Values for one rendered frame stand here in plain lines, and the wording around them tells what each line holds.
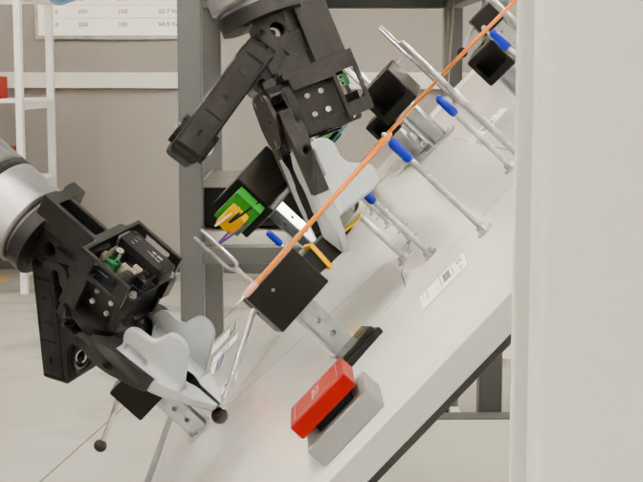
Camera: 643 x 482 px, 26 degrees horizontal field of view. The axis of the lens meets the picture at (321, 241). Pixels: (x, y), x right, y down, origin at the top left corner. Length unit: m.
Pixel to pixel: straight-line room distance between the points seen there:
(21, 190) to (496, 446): 0.94
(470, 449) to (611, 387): 1.73
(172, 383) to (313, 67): 0.28
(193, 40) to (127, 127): 6.92
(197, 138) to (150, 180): 7.85
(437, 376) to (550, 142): 0.70
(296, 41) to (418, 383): 0.38
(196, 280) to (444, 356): 1.25
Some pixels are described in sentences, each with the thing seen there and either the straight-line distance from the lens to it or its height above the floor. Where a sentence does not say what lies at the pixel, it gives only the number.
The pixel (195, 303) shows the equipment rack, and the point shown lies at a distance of 2.09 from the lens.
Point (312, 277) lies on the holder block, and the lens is 1.12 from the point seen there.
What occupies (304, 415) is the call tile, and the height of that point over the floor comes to 1.09.
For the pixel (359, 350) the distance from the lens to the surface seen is 1.07.
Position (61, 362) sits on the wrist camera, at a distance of 1.20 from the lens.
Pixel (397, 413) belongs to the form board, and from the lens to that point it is 0.86.
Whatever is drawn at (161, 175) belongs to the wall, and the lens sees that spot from 8.94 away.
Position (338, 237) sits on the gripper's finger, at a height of 1.17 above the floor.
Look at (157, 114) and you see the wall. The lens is 8.92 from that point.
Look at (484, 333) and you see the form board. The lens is 0.85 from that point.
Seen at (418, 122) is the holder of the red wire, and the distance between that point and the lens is 1.68.
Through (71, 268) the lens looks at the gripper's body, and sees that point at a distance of 1.15.
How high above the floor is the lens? 1.31
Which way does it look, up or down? 7 degrees down
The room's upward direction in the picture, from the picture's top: straight up
